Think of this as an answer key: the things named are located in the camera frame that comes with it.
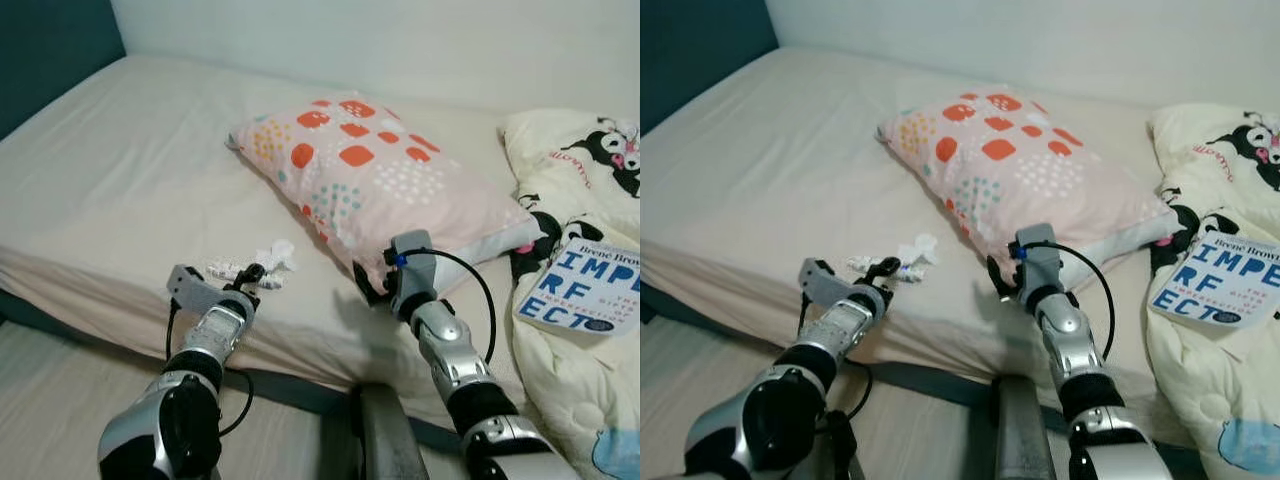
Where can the white tissue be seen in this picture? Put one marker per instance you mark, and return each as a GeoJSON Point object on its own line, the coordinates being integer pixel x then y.
{"type": "Point", "coordinates": [915, 250]}
{"type": "Point", "coordinates": [275, 255]}

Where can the pink pillow orange spots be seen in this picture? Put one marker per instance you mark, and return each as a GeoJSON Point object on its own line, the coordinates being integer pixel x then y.
{"type": "Point", "coordinates": [400, 180]}
{"type": "Point", "coordinates": [1040, 170]}

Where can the blue white Imperfection book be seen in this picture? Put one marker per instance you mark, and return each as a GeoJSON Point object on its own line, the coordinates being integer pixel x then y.
{"type": "Point", "coordinates": [1220, 285]}
{"type": "Point", "coordinates": [585, 290]}

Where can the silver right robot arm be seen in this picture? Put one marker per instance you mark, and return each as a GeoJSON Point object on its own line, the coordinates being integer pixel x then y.
{"type": "Point", "coordinates": [1075, 345]}
{"type": "Point", "coordinates": [450, 350]}

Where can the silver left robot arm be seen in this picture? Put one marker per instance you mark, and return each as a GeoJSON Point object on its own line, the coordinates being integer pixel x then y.
{"type": "Point", "coordinates": [840, 330]}
{"type": "Point", "coordinates": [215, 335]}

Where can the cream sheeted bed mattress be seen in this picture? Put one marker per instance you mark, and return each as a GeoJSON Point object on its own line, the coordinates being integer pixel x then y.
{"type": "Point", "coordinates": [120, 180]}
{"type": "Point", "coordinates": [760, 170]}

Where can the cream cartoon print comforter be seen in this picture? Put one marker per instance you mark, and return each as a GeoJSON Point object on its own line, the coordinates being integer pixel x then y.
{"type": "Point", "coordinates": [1220, 390]}
{"type": "Point", "coordinates": [570, 400]}

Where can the blue upholstered headboard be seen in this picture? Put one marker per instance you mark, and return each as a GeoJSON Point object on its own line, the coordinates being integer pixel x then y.
{"type": "Point", "coordinates": [50, 60]}
{"type": "Point", "coordinates": [700, 60]}

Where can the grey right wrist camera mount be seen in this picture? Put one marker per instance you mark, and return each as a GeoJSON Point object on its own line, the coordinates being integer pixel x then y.
{"type": "Point", "coordinates": [415, 265]}
{"type": "Point", "coordinates": [1040, 260]}

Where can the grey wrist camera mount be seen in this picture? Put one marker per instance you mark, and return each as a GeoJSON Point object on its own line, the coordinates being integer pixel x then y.
{"type": "Point", "coordinates": [1040, 260]}
{"type": "Point", "coordinates": [195, 290]}
{"type": "Point", "coordinates": [415, 265]}
{"type": "Point", "coordinates": [825, 282]}

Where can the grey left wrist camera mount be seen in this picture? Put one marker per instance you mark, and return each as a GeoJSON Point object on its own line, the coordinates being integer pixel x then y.
{"type": "Point", "coordinates": [195, 290]}
{"type": "Point", "coordinates": [825, 282]}

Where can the dark bed frame base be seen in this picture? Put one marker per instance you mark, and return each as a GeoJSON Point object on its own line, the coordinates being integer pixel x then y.
{"type": "Point", "coordinates": [310, 395]}
{"type": "Point", "coordinates": [930, 378]}

